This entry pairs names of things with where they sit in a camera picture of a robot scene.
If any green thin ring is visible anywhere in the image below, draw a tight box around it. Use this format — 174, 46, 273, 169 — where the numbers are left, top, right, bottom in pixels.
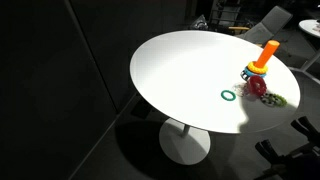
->
220, 89, 237, 102

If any grey lounge chair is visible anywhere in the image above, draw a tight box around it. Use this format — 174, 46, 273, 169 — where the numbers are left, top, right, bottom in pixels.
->
229, 5, 294, 46

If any red ribbed ring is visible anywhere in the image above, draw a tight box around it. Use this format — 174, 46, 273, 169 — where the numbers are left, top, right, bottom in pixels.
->
247, 74, 268, 97

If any clear plastic bead ring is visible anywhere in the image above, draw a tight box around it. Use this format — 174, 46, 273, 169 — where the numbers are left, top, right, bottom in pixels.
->
232, 82, 251, 98

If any lime green striped ring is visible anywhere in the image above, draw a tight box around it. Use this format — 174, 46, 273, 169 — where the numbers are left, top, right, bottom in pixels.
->
260, 92, 288, 108

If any orange stacking toy post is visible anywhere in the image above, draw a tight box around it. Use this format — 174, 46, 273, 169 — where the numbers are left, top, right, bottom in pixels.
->
255, 40, 280, 68

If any blue studded ring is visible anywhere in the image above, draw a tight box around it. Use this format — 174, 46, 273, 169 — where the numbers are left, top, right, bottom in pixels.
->
244, 66, 268, 79

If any white round table pedestal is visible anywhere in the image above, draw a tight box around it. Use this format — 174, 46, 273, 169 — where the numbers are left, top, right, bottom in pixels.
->
159, 118, 211, 165

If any orange bumpy ring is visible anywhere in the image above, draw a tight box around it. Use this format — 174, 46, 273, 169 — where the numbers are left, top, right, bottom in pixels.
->
246, 60, 269, 75

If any small white side table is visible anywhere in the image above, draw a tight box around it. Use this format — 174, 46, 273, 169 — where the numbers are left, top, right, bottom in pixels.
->
299, 19, 320, 38

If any black equipment foreground right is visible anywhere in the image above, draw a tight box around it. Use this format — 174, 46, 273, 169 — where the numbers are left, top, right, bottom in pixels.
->
254, 116, 320, 180

